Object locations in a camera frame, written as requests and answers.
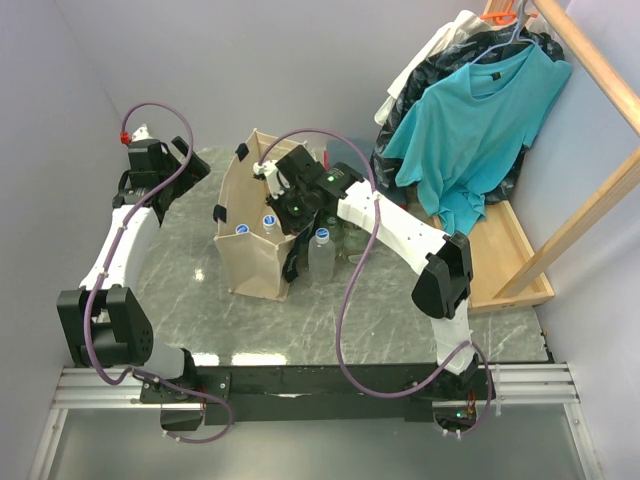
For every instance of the aluminium rail frame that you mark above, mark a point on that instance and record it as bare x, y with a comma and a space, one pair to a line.
525, 384

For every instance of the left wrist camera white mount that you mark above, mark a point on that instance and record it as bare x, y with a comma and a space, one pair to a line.
140, 134

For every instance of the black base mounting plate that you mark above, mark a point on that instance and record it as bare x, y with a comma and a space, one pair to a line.
305, 393

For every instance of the wooden clothes rack frame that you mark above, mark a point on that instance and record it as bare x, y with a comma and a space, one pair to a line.
569, 234

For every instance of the orange hanger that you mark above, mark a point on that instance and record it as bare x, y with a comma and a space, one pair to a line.
501, 18

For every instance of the white garment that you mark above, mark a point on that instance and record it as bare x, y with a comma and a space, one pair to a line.
461, 28

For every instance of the beige canvas tote bag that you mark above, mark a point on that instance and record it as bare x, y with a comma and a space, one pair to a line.
253, 262

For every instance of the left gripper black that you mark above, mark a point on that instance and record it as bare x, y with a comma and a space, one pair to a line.
196, 171

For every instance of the plastic water bottle blue cap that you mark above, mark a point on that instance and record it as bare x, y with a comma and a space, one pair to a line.
321, 257

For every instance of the folded grey cloth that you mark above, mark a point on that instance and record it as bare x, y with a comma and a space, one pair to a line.
339, 152

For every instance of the clear glass bottle silver cap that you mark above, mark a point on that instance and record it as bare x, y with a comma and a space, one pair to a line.
355, 243

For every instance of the teal t-shirt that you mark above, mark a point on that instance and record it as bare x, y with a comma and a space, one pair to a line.
461, 138

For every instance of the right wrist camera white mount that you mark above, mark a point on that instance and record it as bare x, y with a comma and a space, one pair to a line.
269, 172

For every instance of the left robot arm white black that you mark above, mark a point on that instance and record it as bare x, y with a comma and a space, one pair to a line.
103, 321

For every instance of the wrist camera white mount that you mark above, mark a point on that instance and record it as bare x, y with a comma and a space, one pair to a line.
269, 172
140, 134

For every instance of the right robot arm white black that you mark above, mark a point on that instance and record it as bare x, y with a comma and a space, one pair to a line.
442, 263

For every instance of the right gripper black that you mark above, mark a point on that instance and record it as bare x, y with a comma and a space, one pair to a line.
289, 226

